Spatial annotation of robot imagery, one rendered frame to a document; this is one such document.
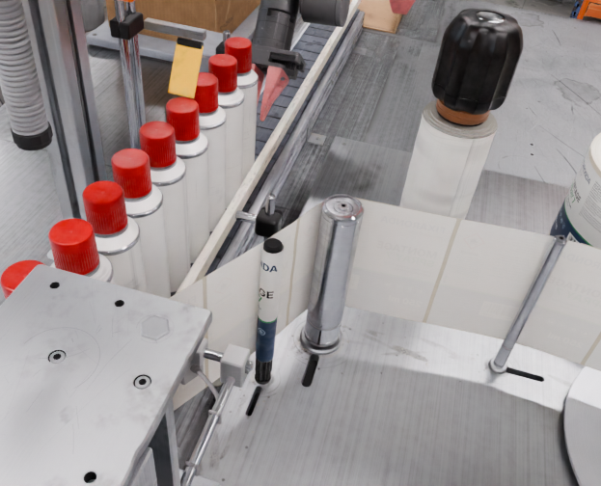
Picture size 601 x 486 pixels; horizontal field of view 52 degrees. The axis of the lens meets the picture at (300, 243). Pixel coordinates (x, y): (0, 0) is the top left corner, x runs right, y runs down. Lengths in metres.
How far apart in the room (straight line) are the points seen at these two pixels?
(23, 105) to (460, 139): 0.44
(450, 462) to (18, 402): 0.42
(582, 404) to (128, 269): 0.47
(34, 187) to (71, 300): 0.63
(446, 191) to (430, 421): 0.26
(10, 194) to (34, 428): 0.69
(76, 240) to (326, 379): 0.30
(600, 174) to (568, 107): 0.60
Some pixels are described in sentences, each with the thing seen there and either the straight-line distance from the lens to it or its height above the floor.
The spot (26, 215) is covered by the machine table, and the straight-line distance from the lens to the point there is 0.94.
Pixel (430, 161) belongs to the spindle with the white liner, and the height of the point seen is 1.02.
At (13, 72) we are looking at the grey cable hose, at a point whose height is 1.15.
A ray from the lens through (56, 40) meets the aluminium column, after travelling 0.68.
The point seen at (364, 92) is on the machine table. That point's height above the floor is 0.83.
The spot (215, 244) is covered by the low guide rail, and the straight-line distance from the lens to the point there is 0.73.
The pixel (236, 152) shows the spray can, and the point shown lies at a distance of 0.78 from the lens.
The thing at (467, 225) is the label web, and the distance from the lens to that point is 0.58.
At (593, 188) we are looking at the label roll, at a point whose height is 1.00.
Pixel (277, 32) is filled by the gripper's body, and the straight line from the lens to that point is 0.93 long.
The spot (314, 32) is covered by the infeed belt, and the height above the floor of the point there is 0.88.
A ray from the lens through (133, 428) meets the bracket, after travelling 0.31.
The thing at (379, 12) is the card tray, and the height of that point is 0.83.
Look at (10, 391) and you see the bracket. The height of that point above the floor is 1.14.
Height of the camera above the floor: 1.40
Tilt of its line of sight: 42 degrees down
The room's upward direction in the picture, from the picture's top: 7 degrees clockwise
